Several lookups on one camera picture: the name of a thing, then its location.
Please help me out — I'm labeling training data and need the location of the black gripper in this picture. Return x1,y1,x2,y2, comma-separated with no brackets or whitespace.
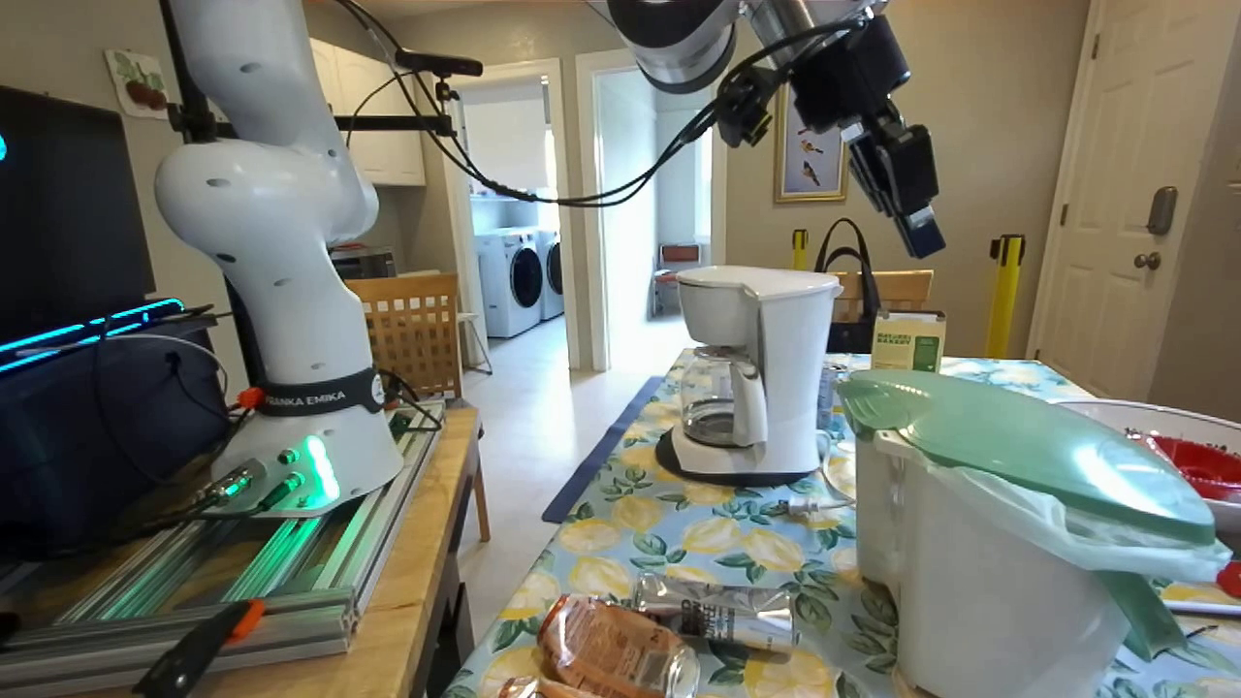
844,111,950,258

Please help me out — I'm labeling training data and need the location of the white plastic bin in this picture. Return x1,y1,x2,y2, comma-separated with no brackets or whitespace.
848,430,1137,698

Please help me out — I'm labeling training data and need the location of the green beige carton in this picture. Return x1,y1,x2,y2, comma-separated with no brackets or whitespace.
869,306,950,380

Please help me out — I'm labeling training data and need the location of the black bag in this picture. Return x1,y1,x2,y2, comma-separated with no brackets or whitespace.
812,214,888,355
0,322,246,565

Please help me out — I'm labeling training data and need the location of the white drip coffee maker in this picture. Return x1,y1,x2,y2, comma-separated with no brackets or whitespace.
656,263,844,490

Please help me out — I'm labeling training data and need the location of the white panel door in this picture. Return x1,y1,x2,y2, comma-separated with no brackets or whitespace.
1025,0,1241,404

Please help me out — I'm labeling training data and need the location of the metal deadbolt lock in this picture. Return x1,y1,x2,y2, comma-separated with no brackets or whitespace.
1143,185,1184,240

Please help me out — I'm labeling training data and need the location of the red bowl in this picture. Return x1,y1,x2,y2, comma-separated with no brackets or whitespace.
1148,434,1241,506

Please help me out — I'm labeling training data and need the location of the white washing machine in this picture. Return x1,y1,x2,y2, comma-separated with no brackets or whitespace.
472,229,546,341
541,229,572,324

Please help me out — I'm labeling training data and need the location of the lemon print tablecloth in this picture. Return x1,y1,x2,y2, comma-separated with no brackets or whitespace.
442,350,1241,698

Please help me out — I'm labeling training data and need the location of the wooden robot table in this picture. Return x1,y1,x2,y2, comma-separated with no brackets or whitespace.
192,400,495,698

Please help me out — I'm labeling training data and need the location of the black monitor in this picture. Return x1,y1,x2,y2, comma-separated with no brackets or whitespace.
0,82,158,346

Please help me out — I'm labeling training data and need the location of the framed wall picture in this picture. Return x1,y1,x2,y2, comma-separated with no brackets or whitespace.
772,92,848,209

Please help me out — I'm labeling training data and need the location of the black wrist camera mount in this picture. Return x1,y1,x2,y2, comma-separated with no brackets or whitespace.
788,10,912,132

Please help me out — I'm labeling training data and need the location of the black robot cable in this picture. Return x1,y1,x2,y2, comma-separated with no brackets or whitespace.
343,0,897,214

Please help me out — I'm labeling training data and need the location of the white wall cabinet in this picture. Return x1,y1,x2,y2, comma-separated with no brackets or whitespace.
307,35,429,188

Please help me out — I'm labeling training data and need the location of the aluminium rail base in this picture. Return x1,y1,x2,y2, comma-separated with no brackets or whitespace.
0,410,451,676

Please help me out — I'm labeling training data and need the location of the small unframed wall picture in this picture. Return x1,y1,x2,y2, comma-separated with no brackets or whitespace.
104,45,177,125

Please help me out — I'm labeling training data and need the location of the black orange handled tool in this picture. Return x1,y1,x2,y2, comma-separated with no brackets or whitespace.
133,592,272,698

